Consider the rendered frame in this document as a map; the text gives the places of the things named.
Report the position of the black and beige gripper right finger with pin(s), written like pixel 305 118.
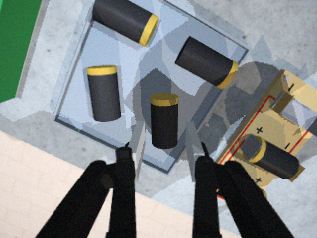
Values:
pixel 252 213

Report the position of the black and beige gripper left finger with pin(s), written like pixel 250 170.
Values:
pixel 78 211

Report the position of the green open-top box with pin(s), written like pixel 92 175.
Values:
pixel 18 20

